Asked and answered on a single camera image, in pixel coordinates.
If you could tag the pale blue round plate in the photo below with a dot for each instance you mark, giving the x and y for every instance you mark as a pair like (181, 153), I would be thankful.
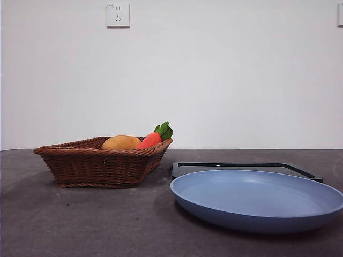
(254, 198)

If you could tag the orange carrot with green leaves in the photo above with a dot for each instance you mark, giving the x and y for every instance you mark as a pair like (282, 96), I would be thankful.
(150, 139)

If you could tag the tan potato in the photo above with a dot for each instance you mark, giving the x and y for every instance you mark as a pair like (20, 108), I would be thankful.
(120, 142)

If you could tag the black rectangular tray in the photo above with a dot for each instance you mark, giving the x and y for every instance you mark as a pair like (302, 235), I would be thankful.
(241, 166)

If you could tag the brown wicker basket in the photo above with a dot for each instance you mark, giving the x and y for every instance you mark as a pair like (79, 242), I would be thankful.
(91, 167)

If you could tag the white wall power socket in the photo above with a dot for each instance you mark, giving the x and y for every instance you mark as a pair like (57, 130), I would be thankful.
(118, 15)

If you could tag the white wall plate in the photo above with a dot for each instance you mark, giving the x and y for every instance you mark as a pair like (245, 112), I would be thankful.
(340, 14)

